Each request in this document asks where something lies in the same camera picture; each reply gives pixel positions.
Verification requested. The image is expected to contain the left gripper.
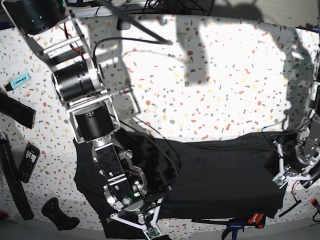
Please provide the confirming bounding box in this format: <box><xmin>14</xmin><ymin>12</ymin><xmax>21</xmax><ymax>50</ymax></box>
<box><xmin>284</xmin><ymin>134</ymin><xmax>320</xmax><ymax>175</ymax></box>

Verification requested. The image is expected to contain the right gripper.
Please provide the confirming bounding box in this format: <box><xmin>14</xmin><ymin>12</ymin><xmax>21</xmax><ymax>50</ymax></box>
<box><xmin>91</xmin><ymin>139</ymin><xmax>173</xmax><ymax>218</ymax></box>

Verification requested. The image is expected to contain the dark grey T-shirt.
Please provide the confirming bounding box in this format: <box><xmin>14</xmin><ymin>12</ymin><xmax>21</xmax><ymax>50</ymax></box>
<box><xmin>72</xmin><ymin>129</ymin><xmax>286</xmax><ymax>239</ymax></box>

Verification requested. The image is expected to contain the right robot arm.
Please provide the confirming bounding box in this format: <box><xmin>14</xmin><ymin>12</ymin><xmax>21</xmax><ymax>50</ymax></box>
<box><xmin>1</xmin><ymin>0</ymin><xmax>162</xmax><ymax>217</ymax></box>

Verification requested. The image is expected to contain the small black rod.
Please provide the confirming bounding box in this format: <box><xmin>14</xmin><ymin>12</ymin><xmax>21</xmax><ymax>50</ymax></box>
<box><xmin>278</xmin><ymin>200</ymin><xmax>302</xmax><ymax>218</ymax></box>

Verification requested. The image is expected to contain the red connector plug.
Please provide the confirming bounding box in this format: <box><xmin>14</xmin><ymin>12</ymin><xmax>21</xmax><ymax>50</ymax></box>
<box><xmin>310</xmin><ymin>198</ymin><xmax>320</xmax><ymax>208</ymax></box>

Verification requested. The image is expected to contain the small black box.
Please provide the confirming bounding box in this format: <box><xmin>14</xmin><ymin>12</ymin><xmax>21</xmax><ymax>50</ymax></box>
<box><xmin>152</xmin><ymin>235</ymin><xmax>171</xmax><ymax>240</ymax></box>

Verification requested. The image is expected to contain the black game controller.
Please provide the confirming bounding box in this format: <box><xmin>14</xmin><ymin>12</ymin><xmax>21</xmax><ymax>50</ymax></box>
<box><xmin>41</xmin><ymin>197</ymin><xmax>80</xmax><ymax>231</ymax></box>

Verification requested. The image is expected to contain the black remote control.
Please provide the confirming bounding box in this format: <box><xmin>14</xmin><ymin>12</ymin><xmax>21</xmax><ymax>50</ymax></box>
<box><xmin>18</xmin><ymin>143</ymin><xmax>40</xmax><ymax>184</ymax></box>

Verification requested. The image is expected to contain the blue orange bar clamp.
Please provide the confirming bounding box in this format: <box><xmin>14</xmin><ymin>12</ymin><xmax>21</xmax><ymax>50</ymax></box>
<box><xmin>191</xmin><ymin>213</ymin><xmax>266</xmax><ymax>240</ymax></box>

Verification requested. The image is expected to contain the long black tube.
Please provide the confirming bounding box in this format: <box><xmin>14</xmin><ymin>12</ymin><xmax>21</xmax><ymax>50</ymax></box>
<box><xmin>0</xmin><ymin>132</ymin><xmax>34</xmax><ymax>221</ymax></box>

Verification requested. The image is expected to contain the blue highlighter marker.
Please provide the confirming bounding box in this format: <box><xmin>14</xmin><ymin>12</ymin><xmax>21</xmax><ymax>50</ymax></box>
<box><xmin>5</xmin><ymin>73</ymin><xmax>31</xmax><ymax>92</ymax></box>

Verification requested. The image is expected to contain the grey monitor stand base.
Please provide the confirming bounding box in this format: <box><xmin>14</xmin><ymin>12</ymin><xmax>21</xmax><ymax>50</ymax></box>
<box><xmin>116</xmin><ymin>17</ymin><xmax>131</xmax><ymax>31</ymax></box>

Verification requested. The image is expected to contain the black cylinder handle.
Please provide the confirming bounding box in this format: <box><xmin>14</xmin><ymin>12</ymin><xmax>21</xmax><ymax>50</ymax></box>
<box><xmin>300</xmin><ymin>168</ymin><xmax>320</xmax><ymax>189</ymax></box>

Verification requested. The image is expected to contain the black flat strap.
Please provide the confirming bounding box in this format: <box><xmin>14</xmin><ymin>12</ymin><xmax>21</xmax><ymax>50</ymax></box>
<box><xmin>0</xmin><ymin>89</ymin><xmax>37</xmax><ymax>130</ymax></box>

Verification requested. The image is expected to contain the red tool handle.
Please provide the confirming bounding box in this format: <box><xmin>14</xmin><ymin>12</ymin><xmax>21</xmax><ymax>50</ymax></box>
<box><xmin>0</xmin><ymin>211</ymin><xmax>10</xmax><ymax>222</ymax></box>

